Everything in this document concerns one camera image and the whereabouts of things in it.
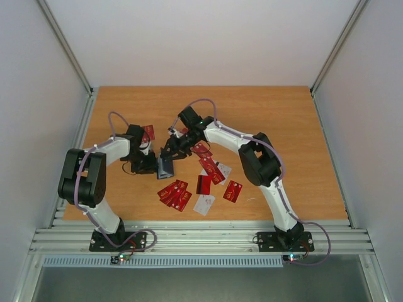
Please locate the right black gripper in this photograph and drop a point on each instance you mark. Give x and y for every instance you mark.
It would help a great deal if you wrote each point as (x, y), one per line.
(175, 146)

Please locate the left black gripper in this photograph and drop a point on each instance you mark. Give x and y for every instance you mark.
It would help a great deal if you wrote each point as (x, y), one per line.
(150, 168)

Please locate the blue leather card holder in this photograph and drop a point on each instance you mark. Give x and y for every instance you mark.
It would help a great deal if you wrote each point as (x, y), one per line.
(165, 168)

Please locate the white card bottom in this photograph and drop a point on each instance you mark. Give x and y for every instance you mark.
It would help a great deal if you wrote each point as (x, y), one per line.
(203, 204)

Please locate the white card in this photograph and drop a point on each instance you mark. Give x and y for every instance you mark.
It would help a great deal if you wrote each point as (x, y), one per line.
(225, 170)
(203, 204)

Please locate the red vip card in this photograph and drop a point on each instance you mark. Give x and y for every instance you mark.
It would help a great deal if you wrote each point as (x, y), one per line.
(171, 191)
(212, 170)
(202, 150)
(232, 191)
(178, 199)

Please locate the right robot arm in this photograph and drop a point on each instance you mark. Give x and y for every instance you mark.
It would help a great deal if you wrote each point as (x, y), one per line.
(260, 163)

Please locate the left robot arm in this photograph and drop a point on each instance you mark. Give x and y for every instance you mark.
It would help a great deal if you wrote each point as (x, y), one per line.
(83, 180)

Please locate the red card far left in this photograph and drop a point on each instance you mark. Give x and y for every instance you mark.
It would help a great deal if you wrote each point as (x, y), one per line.
(148, 133)

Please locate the red stripe card lower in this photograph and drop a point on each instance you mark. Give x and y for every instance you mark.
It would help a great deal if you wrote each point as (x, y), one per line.
(203, 185)

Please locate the white card under stack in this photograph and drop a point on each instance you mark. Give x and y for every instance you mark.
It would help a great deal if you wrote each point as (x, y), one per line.
(225, 170)

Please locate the left controller board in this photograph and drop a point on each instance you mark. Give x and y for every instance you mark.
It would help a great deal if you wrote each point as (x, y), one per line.
(119, 259)

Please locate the controller board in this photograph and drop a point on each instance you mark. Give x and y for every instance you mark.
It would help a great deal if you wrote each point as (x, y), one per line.
(119, 259)
(294, 257)

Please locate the right controller board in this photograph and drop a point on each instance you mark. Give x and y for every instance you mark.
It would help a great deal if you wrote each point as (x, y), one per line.
(294, 257)

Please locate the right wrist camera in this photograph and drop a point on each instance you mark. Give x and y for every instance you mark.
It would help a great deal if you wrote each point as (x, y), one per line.
(174, 132)

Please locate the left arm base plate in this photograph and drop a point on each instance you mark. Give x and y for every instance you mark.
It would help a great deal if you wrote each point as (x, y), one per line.
(135, 242)

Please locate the aluminium rail frame front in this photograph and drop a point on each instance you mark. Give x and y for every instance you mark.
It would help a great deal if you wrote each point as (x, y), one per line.
(202, 237)

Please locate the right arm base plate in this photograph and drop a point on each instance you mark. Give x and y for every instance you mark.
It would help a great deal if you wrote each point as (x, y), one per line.
(269, 242)

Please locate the grey slotted cable duct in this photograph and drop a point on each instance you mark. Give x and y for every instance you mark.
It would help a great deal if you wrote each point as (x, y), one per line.
(165, 261)

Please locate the left aluminium corner post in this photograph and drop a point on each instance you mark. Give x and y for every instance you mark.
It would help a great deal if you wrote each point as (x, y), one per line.
(62, 40)

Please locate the aluminium corner post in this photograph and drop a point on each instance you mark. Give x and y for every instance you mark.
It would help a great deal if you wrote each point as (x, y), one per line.
(62, 40)
(348, 27)

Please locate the right aluminium corner post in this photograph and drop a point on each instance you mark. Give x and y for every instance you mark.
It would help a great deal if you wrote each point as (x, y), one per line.
(348, 27)

